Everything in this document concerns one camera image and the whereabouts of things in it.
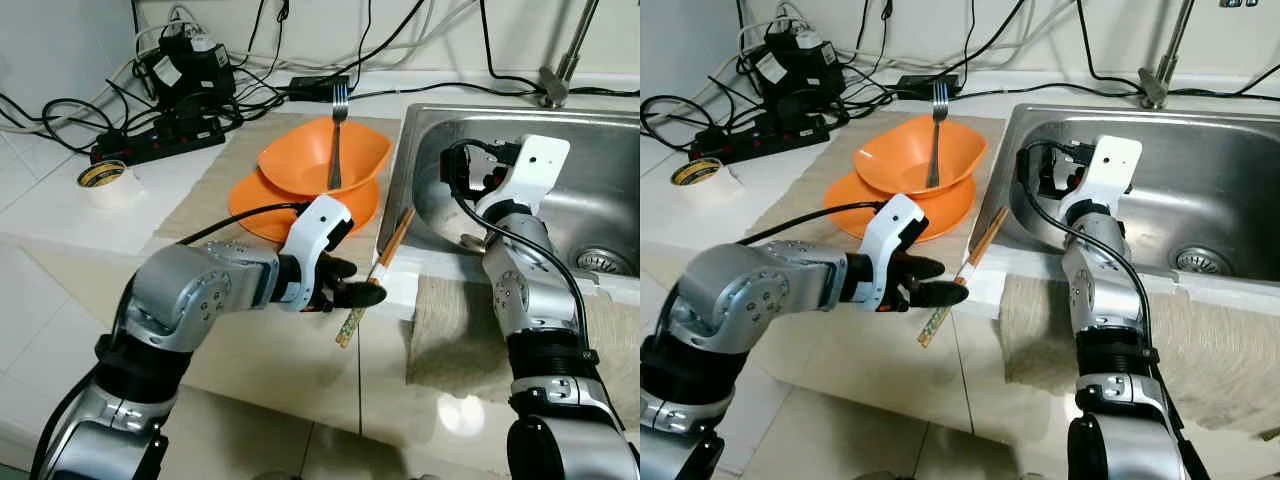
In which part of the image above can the orange plastic bowl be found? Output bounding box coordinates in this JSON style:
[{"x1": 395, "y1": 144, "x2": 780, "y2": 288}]
[
  {"x1": 257, "y1": 115, "x2": 393, "y2": 198},
  {"x1": 853, "y1": 113, "x2": 989, "y2": 196}
]

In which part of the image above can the steel fork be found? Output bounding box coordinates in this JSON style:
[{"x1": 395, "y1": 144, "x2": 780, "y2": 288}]
[
  {"x1": 328, "y1": 82, "x2": 351, "y2": 191},
  {"x1": 930, "y1": 80, "x2": 951, "y2": 189}
]

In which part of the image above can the white cabinet door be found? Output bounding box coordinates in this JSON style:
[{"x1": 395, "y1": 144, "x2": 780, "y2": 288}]
[
  {"x1": 740, "y1": 300, "x2": 966, "y2": 441},
  {"x1": 355, "y1": 310, "x2": 521, "y2": 466},
  {"x1": 955, "y1": 310, "x2": 1091, "y2": 471},
  {"x1": 60, "y1": 290, "x2": 363, "y2": 441}
]

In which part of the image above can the orange plastic plate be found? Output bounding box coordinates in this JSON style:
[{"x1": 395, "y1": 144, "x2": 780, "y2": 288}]
[
  {"x1": 822, "y1": 165, "x2": 976, "y2": 243},
  {"x1": 228, "y1": 165, "x2": 381, "y2": 244}
]

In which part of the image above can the beige hanging towel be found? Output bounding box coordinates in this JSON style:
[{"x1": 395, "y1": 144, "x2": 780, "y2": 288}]
[
  {"x1": 405, "y1": 272, "x2": 641, "y2": 431},
  {"x1": 1000, "y1": 272, "x2": 1280, "y2": 441}
]

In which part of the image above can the stainless steel sink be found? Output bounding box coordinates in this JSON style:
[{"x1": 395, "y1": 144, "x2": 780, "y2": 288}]
[
  {"x1": 375, "y1": 103, "x2": 641, "y2": 301},
  {"x1": 975, "y1": 103, "x2": 1280, "y2": 291}
]

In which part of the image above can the steel faucet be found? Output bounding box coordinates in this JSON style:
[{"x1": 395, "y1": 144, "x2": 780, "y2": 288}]
[
  {"x1": 538, "y1": 0, "x2": 599, "y2": 109},
  {"x1": 1138, "y1": 0, "x2": 1261, "y2": 109}
]

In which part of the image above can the steel sink drain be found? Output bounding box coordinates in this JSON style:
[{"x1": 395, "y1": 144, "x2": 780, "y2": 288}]
[
  {"x1": 575, "y1": 248, "x2": 626, "y2": 276},
  {"x1": 1170, "y1": 245, "x2": 1226, "y2": 276}
]

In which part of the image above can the beige woven placemat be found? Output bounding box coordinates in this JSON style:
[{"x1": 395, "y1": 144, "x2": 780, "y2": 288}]
[{"x1": 150, "y1": 113, "x2": 406, "y2": 266}]

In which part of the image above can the black power adapter brick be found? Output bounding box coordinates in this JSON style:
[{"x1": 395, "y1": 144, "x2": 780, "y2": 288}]
[
  {"x1": 895, "y1": 73, "x2": 961, "y2": 99},
  {"x1": 288, "y1": 73, "x2": 351, "y2": 101}
]

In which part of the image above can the black power strip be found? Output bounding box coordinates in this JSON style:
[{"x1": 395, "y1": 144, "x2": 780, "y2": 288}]
[
  {"x1": 688, "y1": 113, "x2": 831, "y2": 164},
  {"x1": 90, "y1": 115, "x2": 226, "y2": 166}
]

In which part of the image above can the white tape roll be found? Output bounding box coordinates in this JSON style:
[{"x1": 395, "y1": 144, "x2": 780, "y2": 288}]
[
  {"x1": 670, "y1": 157, "x2": 743, "y2": 206},
  {"x1": 77, "y1": 160, "x2": 146, "y2": 209}
]

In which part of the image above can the black power supply box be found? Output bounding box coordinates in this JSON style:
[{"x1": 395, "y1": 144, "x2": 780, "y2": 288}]
[
  {"x1": 135, "y1": 25, "x2": 236, "y2": 106},
  {"x1": 745, "y1": 20, "x2": 851, "y2": 101}
]

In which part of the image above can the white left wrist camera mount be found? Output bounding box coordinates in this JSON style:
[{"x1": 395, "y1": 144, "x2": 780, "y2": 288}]
[
  {"x1": 852, "y1": 193, "x2": 929, "y2": 313},
  {"x1": 275, "y1": 195, "x2": 354, "y2": 313}
]

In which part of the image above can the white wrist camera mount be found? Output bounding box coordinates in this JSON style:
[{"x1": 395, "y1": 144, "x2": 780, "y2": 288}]
[
  {"x1": 1062, "y1": 135, "x2": 1143, "y2": 223},
  {"x1": 275, "y1": 195, "x2": 354, "y2": 313},
  {"x1": 852, "y1": 193, "x2": 929, "y2": 313},
  {"x1": 475, "y1": 135, "x2": 571, "y2": 223}
]

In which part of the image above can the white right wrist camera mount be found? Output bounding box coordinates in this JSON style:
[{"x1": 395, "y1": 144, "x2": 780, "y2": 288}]
[
  {"x1": 1062, "y1": 135, "x2": 1143, "y2": 223},
  {"x1": 475, "y1": 135, "x2": 571, "y2": 223}
]

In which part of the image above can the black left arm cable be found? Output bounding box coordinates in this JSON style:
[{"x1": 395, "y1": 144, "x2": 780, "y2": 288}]
[
  {"x1": 178, "y1": 200, "x2": 313, "y2": 246},
  {"x1": 738, "y1": 198, "x2": 891, "y2": 246}
]

